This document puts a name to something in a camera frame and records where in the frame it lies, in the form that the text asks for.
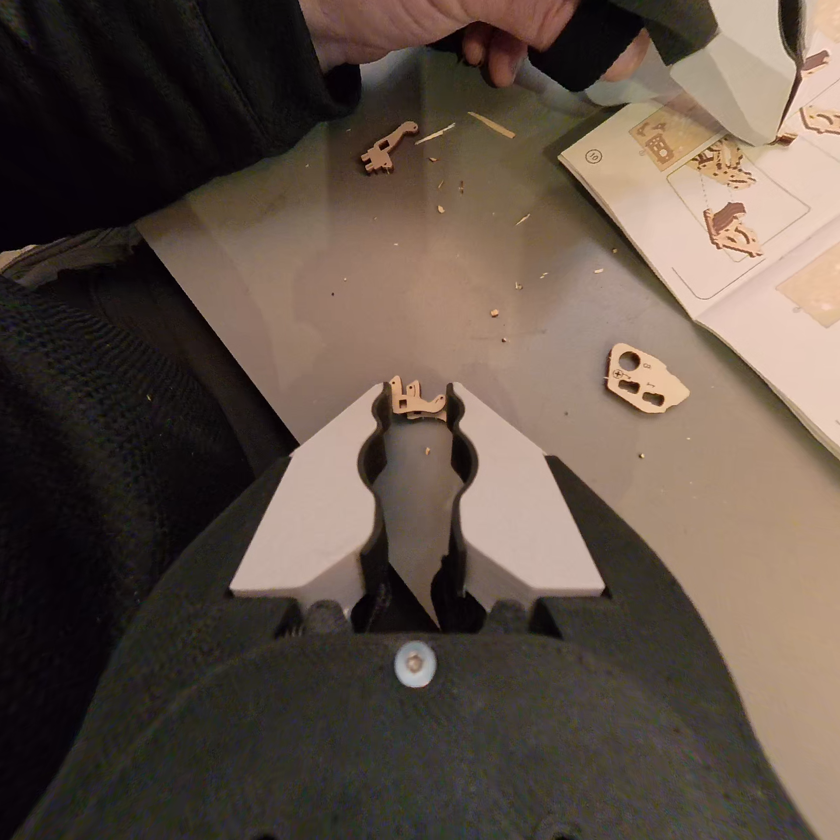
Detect small light wooden lever part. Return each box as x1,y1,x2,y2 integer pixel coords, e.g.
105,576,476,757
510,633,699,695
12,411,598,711
389,375,451,421

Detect person's black knit clothing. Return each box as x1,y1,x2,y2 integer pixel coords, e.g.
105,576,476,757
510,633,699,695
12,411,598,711
0,226,296,840

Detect dark wooden hooked part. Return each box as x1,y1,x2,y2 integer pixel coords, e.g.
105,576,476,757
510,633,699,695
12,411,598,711
357,121,420,177

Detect person's left hand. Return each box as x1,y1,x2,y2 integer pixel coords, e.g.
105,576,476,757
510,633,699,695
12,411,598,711
307,0,652,89

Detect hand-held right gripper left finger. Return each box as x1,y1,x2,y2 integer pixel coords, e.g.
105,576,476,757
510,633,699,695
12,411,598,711
231,382,396,614

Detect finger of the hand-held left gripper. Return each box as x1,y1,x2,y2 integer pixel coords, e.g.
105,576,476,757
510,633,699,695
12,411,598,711
669,0,799,147
782,0,810,67

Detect grey fabric hem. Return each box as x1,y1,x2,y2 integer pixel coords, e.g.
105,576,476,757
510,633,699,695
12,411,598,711
0,226,144,290

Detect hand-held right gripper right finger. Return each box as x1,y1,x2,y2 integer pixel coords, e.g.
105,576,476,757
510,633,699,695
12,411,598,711
445,382,605,613

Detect scattered small wood chips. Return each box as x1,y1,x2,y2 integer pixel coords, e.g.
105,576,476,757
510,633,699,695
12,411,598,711
328,154,691,460

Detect white instruction booklet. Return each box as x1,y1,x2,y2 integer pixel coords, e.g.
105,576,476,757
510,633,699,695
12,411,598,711
558,0,840,460

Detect wooden plate with holes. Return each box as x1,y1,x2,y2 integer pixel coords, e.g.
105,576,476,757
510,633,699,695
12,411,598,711
603,343,692,416

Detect person's left forearm black sleeve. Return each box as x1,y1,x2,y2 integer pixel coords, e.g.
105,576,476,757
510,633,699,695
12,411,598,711
0,0,363,253

